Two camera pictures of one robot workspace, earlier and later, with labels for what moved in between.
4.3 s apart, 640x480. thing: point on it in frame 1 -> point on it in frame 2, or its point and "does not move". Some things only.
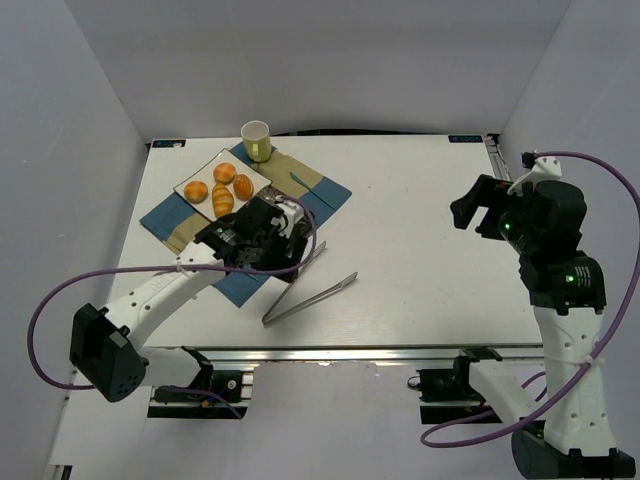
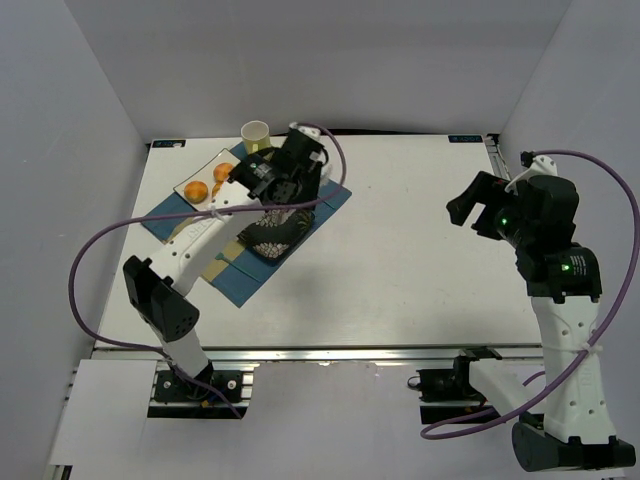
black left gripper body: (279, 245) -> (304, 167)
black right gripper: (480, 209) does not move
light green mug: (256, 139) does not move
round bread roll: (196, 192) does not move
